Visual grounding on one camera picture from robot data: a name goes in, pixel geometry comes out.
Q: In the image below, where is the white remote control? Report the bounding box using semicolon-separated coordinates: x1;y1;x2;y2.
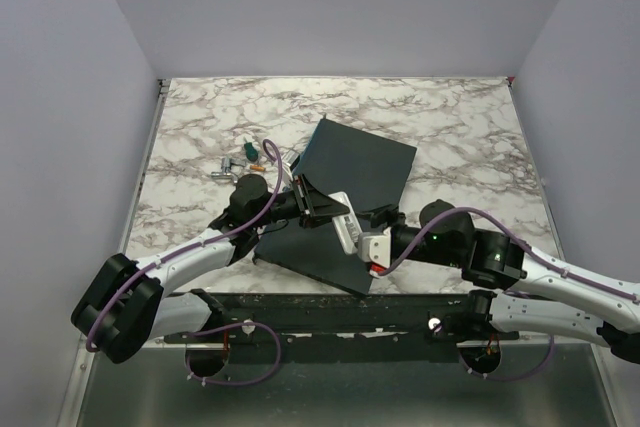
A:
329;192;362;255

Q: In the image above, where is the dark flat metal box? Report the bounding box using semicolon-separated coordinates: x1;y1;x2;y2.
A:
254;119;416;296

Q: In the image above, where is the chrome metal fitting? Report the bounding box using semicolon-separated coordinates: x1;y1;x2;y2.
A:
209;157;246;184

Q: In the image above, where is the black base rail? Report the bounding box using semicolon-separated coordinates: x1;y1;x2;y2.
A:
102;289;521;363

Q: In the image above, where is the green handled screwdriver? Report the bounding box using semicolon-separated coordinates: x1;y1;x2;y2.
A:
243;141;259;163

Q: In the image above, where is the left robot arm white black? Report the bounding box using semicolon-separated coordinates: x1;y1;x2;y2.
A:
71;174;353;364

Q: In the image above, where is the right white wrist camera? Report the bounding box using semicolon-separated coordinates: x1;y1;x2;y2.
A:
357;228;392;278

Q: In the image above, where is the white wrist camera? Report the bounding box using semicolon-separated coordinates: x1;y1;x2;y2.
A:
282;150;300;184
357;228;392;278

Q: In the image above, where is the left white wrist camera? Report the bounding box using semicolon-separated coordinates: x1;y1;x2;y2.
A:
282;150;300;184

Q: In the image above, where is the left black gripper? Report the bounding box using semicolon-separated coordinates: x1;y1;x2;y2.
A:
252;174;350;229

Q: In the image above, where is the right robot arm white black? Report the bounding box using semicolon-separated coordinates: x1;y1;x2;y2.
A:
355;200;639;364

